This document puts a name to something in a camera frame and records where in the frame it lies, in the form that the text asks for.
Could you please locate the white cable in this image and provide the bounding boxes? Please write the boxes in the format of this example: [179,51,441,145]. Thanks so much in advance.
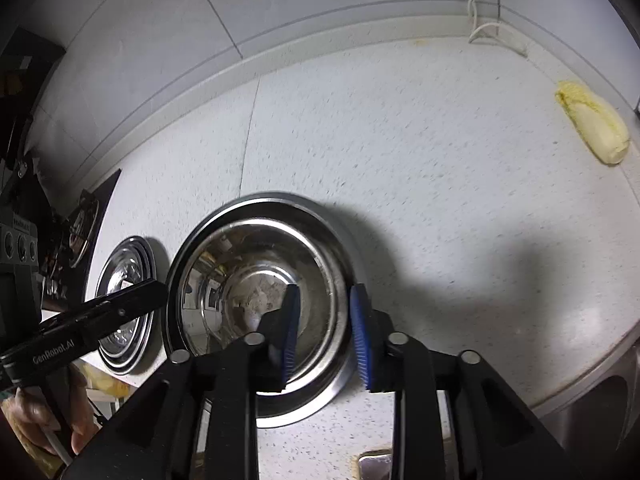
[454,0,530,57]

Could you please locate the yellow object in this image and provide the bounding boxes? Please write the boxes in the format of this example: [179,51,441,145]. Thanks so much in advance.
[82,365,132,402]

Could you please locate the small steel bowl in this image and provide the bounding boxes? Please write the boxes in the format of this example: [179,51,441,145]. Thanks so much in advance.
[220,254,347,386]

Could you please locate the person's left hand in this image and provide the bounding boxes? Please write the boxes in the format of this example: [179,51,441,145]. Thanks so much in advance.
[10,362,101,461]

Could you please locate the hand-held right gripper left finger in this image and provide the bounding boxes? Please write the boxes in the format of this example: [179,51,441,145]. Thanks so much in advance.
[65,284,302,480]

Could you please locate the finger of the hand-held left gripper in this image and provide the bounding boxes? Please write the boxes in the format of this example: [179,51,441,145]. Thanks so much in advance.
[39,279,170,344]

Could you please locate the large steel bowl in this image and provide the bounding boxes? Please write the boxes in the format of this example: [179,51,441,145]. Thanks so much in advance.
[94,235,157,377]

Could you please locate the napa cabbage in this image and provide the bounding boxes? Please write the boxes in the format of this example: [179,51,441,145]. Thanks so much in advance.
[555,81,631,166]

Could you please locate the black stove top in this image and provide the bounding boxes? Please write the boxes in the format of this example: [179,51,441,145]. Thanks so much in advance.
[40,169,122,313]

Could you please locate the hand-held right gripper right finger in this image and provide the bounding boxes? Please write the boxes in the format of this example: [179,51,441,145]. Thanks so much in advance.
[349,284,585,480]

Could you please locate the stainless steel sink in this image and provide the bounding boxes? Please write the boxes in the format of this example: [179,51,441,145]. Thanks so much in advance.
[530,332,640,480]

